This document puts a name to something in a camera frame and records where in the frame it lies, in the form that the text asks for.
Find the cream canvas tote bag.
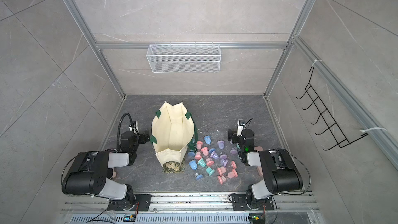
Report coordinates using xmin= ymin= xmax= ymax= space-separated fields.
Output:
xmin=150 ymin=102 xmax=198 ymax=173

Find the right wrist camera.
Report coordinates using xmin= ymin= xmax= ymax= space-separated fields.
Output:
xmin=237 ymin=119 xmax=246 ymax=136

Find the white wire mesh basket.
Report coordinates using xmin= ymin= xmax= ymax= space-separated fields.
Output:
xmin=146 ymin=44 xmax=222 ymax=73

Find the teal hourglass front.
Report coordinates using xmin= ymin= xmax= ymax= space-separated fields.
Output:
xmin=206 ymin=167 xmax=215 ymax=176

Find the black wire hook rack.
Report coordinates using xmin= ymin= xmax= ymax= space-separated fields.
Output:
xmin=296 ymin=67 xmax=368 ymax=151

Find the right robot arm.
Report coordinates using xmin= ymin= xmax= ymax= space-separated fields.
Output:
xmin=228 ymin=129 xmax=303 ymax=209

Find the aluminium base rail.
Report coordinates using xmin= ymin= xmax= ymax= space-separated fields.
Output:
xmin=57 ymin=192 xmax=324 ymax=224

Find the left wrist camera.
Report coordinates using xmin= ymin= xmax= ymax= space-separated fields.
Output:
xmin=129 ymin=120 xmax=139 ymax=133

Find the blue hourglass lying front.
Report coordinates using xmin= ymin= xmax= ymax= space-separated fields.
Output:
xmin=194 ymin=173 xmax=204 ymax=181

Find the pink hourglass front right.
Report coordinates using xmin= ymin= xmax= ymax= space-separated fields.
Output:
xmin=227 ymin=169 xmax=238 ymax=179

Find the purple hourglass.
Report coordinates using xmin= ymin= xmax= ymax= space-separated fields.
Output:
xmin=217 ymin=140 xmax=225 ymax=149

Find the blue hourglass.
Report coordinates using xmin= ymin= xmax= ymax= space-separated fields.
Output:
xmin=189 ymin=160 xmax=198 ymax=170
xmin=194 ymin=173 xmax=204 ymax=181
xmin=204 ymin=135 xmax=211 ymax=144

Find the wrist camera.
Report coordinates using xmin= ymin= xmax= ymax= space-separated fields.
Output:
xmin=129 ymin=120 xmax=139 ymax=133
xmin=237 ymin=119 xmax=246 ymax=136

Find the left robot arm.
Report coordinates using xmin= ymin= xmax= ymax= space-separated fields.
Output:
xmin=60 ymin=113 xmax=150 ymax=212

